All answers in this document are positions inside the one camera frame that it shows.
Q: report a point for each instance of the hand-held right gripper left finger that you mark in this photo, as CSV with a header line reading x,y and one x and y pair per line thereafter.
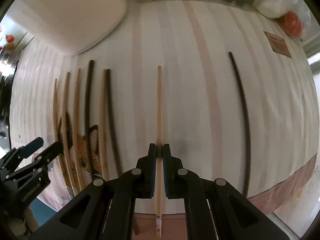
x,y
152,172

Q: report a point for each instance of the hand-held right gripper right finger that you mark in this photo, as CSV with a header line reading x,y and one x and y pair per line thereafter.
x,y
167,172

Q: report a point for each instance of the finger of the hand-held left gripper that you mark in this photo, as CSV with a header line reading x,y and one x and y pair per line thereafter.
x,y
53,150
35,143

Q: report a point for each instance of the light wooden chopstick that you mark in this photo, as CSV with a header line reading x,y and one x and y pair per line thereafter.
x,y
54,110
101,117
64,105
159,105
75,110

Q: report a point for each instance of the white utensil container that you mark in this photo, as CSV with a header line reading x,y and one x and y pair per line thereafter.
x,y
70,12

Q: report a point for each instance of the calico cat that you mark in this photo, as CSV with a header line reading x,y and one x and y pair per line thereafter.
x,y
93,155

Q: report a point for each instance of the black stove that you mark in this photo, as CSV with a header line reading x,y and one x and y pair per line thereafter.
x,y
3,100

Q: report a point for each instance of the dark wooden chopstick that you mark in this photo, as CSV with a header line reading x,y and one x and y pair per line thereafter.
x,y
88,105
110,110
246,125

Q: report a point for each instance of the brown square label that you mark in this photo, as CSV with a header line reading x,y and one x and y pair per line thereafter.
x,y
277,43

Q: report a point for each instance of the red tomato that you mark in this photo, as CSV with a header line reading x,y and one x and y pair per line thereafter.
x,y
292,23

